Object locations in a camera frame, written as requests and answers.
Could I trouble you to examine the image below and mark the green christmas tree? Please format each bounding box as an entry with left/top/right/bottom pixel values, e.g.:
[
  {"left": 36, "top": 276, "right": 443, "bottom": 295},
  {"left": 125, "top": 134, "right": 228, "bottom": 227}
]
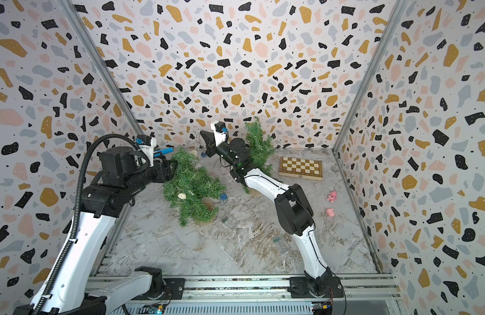
[
  {"left": 163, "top": 148, "right": 226, "bottom": 227},
  {"left": 245, "top": 118, "right": 275, "bottom": 176}
]

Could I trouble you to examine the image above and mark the green left christmas tree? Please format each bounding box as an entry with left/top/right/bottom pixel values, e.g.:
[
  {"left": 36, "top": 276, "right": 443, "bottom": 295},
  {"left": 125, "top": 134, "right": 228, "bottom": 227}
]
[{"left": 163, "top": 148, "right": 226, "bottom": 227}]

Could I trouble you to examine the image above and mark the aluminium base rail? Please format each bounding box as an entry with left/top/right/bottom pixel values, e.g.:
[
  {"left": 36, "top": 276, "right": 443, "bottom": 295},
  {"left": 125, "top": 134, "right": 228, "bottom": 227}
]
[{"left": 64, "top": 274, "right": 405, "bottom": 315}]

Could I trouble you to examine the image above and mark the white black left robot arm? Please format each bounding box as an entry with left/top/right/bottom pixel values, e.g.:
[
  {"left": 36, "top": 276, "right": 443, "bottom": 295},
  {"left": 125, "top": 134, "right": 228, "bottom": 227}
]
[{"left": 14, "top": 144, "right": 178, "bottom": 314}]

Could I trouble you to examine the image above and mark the metal right corner post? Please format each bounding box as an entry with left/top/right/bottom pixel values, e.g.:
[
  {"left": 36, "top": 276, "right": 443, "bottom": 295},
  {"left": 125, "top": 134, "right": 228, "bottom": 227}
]
[{"left": 332, "top": 0, "right": 409, "bottom": 154}]

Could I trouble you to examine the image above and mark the metal corner post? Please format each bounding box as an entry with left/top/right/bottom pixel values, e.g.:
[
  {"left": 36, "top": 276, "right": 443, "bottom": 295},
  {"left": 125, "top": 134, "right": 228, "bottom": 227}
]
[
  {"left": 56, "top": 1, "right": 144, "bottom": 142},
  {"left": 332, "top": 0, "right": 409, "bottom": 154}
]

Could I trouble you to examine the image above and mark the wooden chess board box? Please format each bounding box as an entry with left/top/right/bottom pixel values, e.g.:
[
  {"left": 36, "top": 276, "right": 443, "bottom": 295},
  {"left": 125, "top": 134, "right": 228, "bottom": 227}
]
[{"left": 279, "top": 157, "right": 323, "bottom": 181}]

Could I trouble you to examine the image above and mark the metal left corner post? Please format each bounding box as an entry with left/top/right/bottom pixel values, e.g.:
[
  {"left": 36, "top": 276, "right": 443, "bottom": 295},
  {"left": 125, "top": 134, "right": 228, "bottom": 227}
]
[{"left": 56, "top": 1, "right": 144, "bottom": 142}]

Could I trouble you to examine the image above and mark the pink small toy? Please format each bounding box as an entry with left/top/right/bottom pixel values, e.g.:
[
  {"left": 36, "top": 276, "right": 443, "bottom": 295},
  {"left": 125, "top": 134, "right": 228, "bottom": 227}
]
[{"left": 325, "top": 208, "right": 335, "bottom": 217}]

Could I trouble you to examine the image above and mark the pink pig toy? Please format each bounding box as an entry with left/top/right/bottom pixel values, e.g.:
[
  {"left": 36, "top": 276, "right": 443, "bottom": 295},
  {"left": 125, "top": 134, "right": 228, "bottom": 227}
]
[{"left": 328, "top": 191, "right": 337, "bottom": 203}]

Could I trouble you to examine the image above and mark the blue toy microphone on stand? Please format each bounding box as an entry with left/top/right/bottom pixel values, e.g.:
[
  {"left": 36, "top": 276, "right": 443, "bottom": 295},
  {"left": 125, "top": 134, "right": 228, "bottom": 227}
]
[{"left": 153, "top": 148, "right": 174, "bottom": 158}]

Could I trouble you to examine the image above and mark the black corrugated cable conduit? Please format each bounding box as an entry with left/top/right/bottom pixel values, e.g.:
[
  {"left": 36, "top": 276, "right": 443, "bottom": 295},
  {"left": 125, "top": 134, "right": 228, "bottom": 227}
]
[{"left": 31, "top": 133, "right": 141, "bottom": 315}]

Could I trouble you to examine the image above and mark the green right christmas tree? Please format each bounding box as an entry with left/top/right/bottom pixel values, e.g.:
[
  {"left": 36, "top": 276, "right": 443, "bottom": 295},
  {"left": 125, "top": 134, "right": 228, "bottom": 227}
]
[{"left": 245, "top": 118, "right": 275, "bottom": 176}]

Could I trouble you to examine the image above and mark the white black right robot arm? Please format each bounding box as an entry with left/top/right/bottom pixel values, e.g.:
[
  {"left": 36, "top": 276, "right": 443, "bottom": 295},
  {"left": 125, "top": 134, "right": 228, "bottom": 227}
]
[{"left": 200, "top": 127, "right": 342, "bottom": 298}]

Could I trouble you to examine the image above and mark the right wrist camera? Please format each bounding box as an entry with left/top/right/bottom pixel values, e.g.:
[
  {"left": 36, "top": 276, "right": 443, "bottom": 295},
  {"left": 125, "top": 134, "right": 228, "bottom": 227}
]
[{"left": 210, "top": 121, "right": 229, "bottom": 146}]

